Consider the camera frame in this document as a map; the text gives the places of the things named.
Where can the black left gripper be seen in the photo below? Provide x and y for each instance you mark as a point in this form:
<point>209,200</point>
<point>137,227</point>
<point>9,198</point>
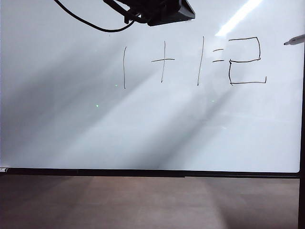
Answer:
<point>166,12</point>

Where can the white whiteboard with black writing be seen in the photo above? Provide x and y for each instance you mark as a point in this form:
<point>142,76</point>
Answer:
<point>71,107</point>

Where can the grey marker pen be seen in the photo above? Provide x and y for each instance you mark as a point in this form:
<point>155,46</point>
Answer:
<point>295,40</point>

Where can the black whiteboard bottom rail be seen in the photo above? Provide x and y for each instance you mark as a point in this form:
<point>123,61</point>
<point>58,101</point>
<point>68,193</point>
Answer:
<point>143,173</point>

